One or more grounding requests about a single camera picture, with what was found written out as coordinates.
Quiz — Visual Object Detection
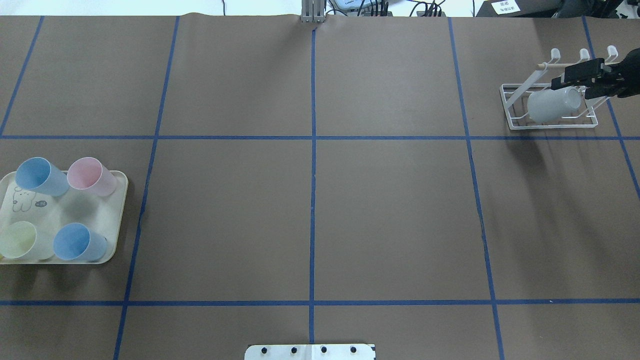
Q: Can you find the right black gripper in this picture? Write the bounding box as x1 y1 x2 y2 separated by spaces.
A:
551 48 640 100

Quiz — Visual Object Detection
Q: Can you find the white plastic cup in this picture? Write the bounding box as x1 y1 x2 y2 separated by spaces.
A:
526 86 583 124

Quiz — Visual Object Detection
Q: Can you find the pink plastic cup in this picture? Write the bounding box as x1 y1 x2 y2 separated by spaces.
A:
66 157 118 197

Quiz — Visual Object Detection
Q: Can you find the blue cup front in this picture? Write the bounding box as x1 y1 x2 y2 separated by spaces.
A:
53 222 108 262

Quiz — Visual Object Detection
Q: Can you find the blue cup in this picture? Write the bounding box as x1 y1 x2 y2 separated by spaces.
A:
53 222 108 262
14 157 70 197

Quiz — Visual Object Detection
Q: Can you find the blue cup rear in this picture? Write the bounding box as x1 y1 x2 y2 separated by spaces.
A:
14 157 70 197

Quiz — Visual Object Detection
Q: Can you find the pale green cup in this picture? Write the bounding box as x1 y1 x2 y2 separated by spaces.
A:
0 221 54 261

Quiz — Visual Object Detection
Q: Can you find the cream cartoon tray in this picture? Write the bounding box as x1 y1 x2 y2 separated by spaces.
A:
0 170 129 264

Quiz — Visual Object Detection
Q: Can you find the white wire cup rack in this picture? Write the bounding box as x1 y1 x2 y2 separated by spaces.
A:
499 48 609 131

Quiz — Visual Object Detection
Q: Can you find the aluminium frame post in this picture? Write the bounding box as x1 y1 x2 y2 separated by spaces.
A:
301 0 327 24

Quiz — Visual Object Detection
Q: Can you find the metal base plate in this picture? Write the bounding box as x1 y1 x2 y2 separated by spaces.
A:
244 343 377 360

